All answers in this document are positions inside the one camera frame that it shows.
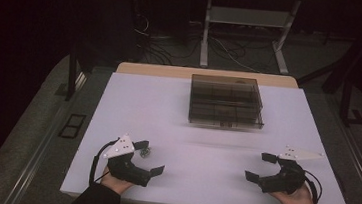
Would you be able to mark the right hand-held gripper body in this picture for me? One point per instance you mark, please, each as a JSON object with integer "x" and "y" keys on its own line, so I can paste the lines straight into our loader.
{"x": 283, "y": 180}

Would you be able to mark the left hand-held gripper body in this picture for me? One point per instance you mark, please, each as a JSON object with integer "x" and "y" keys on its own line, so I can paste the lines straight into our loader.
{"x": 125, "y": 168}

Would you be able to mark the small dark green trinket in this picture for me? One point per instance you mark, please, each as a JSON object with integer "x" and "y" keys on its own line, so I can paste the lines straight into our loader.
{"x": 145, "y": 152}

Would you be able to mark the smoky transparent drawer box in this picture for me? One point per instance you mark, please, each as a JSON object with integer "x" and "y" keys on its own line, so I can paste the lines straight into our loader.
{"x": 226, "y": 101}

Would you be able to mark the person's left hand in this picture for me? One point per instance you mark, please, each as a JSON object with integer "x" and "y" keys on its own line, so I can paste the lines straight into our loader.
{"x": 114, "y": 184}

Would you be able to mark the person's right hand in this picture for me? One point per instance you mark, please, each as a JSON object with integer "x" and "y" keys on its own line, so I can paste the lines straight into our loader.
{"x": 298, "y": 200}

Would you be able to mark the black metal stand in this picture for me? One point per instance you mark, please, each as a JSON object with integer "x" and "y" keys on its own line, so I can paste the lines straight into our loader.
{"x": 72, "y": 74}
{"x": 346, "y": 101}

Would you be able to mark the black diagonal bar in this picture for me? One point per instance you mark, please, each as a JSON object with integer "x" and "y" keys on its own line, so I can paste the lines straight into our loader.
{"x": 347, "y": 61}

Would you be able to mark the white metal stand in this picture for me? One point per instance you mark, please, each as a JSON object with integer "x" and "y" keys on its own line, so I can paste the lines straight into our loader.
{"x": 249, "y": 17}

